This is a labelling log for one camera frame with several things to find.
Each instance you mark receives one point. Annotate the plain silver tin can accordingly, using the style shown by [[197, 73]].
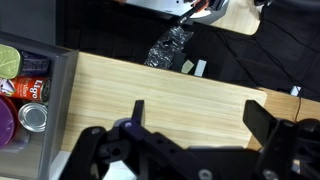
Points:
[[33, 116]]

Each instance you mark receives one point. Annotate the small white block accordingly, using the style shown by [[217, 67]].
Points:
[[200, 68]]

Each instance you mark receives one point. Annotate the grey metal device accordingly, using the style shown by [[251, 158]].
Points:
[[166, 6]]

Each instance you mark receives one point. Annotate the small beige card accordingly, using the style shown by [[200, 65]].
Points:
[[187, 66]]

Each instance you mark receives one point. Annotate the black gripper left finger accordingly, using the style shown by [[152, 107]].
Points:
[[133, 146]]

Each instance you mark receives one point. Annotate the green lidded can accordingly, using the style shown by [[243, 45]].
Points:
[[9, 62]]

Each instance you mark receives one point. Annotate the red labelled food can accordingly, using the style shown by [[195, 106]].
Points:
[[28, 88]]

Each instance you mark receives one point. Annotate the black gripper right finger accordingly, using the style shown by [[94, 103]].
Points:
[[286, 146]]

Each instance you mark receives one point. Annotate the dark purple can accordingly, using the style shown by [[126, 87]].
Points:
[[35, 63]]

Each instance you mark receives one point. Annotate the small white tag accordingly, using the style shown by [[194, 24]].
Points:
[[295, 90]]

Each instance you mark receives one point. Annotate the crinkled clear plastic bag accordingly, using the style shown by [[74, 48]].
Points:
[[166, 46]]

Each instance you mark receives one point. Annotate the grey translucent storage bin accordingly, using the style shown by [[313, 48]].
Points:
[[56, 110]]

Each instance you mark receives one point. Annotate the light wooden bench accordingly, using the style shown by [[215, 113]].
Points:
[[240, 18]]

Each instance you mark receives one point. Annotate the purple lidded container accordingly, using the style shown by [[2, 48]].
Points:
[[6, 121]]

